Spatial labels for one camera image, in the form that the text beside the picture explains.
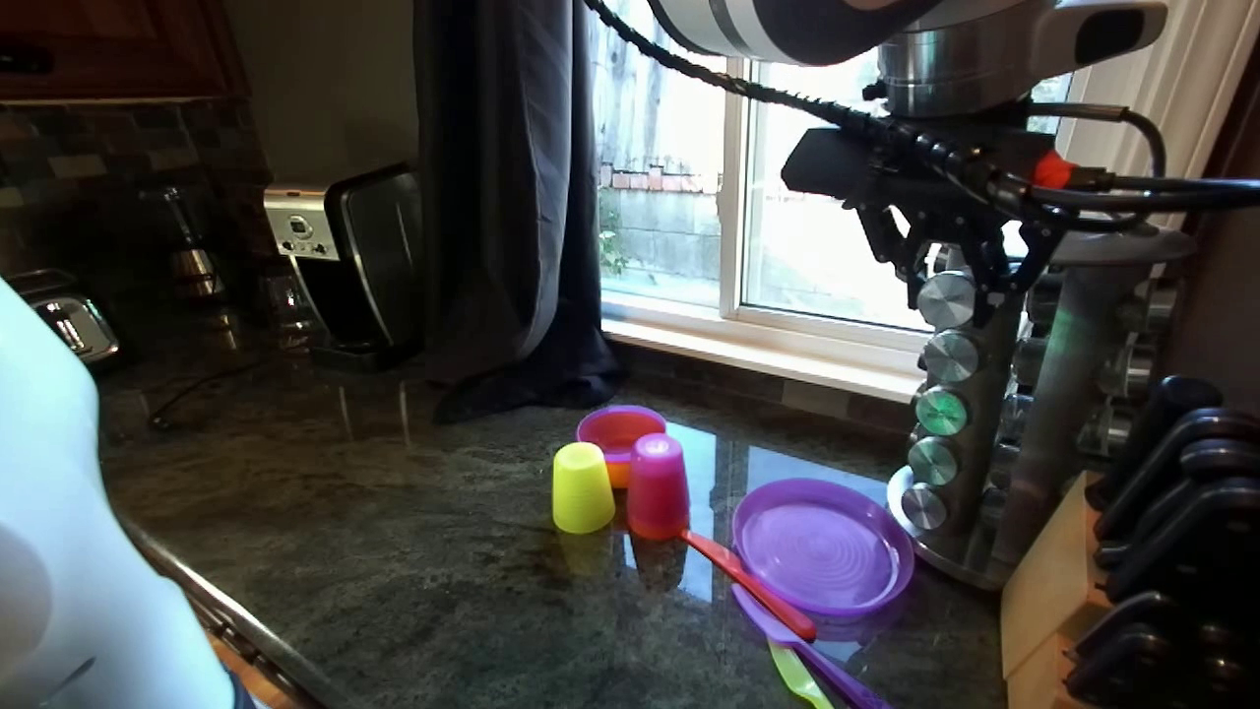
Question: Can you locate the purple plastic plate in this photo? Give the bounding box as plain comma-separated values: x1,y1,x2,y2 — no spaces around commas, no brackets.
727,477,921,627

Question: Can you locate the pink plastic cup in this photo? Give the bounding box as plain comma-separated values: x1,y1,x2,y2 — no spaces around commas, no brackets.
622,429,691,548

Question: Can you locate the silver metal spice rack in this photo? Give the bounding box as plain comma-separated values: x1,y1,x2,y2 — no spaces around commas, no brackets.
882,227,1205,593

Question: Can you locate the black braided cable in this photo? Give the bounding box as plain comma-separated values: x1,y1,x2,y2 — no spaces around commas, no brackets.
575,0,928,149

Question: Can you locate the wooden knife block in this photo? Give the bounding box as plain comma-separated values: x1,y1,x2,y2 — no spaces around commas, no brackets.
996,470,1260,709

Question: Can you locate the orange plastic bowl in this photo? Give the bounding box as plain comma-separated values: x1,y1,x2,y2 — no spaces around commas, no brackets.
602,446,643,493

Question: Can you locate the dark metal kitchen item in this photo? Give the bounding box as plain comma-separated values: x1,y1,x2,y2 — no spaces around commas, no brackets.
139,179,244,346

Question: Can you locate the black handled knife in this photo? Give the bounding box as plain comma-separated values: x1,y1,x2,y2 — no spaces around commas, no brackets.
1083,368,1230,506
1062,630,1260,709
1094,407,1260,544
1062,586,1218,672
1104,472,1260,581

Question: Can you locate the black and silver toaster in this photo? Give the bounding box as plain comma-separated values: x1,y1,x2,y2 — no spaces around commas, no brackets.
258,161,426,366

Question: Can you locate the yellow-green plastic cup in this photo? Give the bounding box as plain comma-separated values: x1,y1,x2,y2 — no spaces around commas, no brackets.
548,437,617,540

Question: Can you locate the magenta plastic bowl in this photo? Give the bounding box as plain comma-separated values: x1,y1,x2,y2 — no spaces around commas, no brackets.
572,403,674,493

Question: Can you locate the yellow-green plastic utensil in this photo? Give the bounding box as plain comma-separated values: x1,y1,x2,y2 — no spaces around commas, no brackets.
765,636,838,709

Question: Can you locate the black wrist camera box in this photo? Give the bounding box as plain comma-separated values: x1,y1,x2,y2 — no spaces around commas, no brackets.
781,126,926,203

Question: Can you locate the shiny metal kitchen item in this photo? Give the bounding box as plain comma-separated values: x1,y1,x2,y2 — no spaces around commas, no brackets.
21,291,124,372

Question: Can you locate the orange plastic utensil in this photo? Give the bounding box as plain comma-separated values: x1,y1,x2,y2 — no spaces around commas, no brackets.
682,529,821,644

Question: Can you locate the aluminium frame rail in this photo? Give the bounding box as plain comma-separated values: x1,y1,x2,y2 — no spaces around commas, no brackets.
122,517,348,709

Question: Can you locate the black cable red plug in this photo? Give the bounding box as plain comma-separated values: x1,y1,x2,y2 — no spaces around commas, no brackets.
1021,99,1260,217

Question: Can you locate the dark curtain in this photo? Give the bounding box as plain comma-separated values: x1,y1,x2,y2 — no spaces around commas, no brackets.
412,0,622,424

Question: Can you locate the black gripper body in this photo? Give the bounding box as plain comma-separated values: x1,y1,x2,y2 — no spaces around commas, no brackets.
900,128,1047,249

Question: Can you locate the purple plastic utensil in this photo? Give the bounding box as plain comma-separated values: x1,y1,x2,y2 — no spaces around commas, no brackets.
727,581,888,709

